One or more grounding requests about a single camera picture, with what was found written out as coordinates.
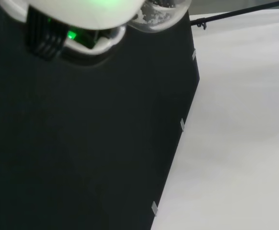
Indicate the black bench cloth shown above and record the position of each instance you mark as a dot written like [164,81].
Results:
[82,143]

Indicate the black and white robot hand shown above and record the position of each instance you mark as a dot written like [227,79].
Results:
[82,12]

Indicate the clear cloth clip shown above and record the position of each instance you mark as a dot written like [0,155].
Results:
[193,54]
[182,124]
[155,208]

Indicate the black tripod rod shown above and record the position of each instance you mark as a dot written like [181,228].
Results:
[237,11]

